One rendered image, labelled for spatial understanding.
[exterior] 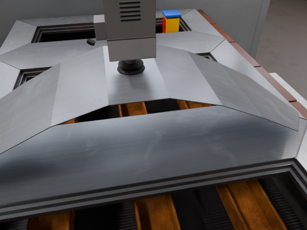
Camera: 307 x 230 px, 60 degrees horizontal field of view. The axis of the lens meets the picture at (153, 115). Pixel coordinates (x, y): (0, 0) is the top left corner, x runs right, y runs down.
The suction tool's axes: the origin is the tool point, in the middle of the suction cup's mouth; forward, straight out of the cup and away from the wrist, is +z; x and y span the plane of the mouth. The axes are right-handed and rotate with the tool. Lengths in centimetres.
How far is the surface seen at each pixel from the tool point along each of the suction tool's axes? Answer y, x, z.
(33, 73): -34.5, -25.2, 16.6
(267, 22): -270, 198, 101
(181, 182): 9.3, 6.6, 16.7
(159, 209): 4.7, 3.8, 31.9
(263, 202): 8.5, 25.9, 29.3
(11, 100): -4.9, -20.8, 5.6
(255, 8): -83, 67, 19
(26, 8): -81, -34, 12
